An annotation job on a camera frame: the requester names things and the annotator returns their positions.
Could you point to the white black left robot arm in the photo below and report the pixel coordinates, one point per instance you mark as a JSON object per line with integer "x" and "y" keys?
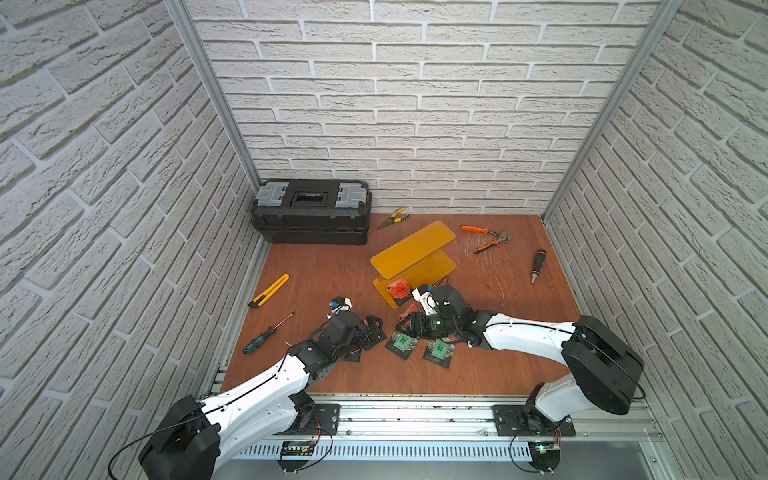
{"x": 195, "y": 438}

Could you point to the left controller board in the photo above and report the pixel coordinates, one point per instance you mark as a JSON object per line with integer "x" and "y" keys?
{"x": 294, "y": 455}

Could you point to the yellow black pliers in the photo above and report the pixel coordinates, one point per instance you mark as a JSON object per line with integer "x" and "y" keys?
{"x": 398, "y": 216}

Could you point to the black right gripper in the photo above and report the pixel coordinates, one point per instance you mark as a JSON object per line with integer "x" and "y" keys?
{"x": 414, "y": 319}

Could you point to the aluminium frame rail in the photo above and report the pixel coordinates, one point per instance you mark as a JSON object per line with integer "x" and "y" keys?
{"x": 470, "y": 419}

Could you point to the yellow utility knife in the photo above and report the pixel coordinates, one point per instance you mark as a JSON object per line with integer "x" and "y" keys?
{"x": 262, "y": 298}

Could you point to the green handled screwdriver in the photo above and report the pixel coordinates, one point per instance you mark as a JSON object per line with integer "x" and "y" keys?
{"x": 261, "y": 339}

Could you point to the green tea bag right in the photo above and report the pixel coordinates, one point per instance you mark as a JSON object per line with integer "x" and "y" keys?
{"x": 439, "y": 353}

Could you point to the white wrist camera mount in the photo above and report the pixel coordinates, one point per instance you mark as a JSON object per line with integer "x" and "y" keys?
{"x": 423, "y": 295}
{"x": 339, "y": 304}

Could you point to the controller board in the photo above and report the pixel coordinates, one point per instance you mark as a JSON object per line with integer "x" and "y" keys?
{"x": 294, "y": 455}
{"x": 545, "y": 457}

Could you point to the red tea bag large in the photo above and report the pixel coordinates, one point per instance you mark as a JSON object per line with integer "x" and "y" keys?
{"x": 400, "y": 291}

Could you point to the black plastic toolbox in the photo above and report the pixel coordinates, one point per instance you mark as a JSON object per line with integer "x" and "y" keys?
{"x": 313, "y": 211}

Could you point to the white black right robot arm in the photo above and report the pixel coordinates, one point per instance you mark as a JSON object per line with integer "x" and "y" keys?
{"x": 603, "y": 371}

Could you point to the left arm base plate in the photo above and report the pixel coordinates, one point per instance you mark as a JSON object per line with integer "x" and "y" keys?
{"x": 323, "y": 416}

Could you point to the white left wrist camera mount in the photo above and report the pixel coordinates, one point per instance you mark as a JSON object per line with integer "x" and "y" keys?
{"x": 339, "y": 304}

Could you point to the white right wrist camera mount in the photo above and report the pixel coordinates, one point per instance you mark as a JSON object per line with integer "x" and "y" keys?
{"x": 423, "y": 295}

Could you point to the right controller board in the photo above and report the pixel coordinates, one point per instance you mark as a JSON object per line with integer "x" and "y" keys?
{"x": 545, "y": 457}

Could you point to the black orange screwdriver handle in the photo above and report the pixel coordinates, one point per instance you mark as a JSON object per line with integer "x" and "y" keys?
{"x": 538, "y": 262}

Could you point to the green tea bag left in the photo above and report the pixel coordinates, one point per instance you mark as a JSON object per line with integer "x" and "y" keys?
{"x": 401, "y": 345}

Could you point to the yellow wooden two-tier shelf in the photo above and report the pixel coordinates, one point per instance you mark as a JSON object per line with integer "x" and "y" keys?
{"x": 417, "y": 259}

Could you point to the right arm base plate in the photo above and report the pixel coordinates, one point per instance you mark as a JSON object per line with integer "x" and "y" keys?
{"x": 511, "y": 420}

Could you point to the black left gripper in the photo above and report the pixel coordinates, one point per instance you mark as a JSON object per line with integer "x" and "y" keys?
{"x": 366, "y": 330}

